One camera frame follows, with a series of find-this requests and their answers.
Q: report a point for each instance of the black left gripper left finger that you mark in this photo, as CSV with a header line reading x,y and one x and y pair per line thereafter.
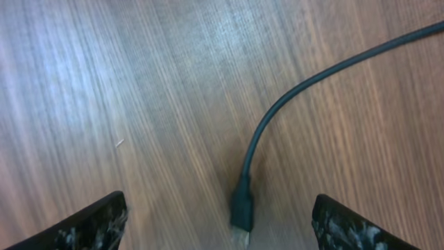
x,y
101,225

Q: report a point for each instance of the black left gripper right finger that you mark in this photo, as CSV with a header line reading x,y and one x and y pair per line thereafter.
x,y
338,227

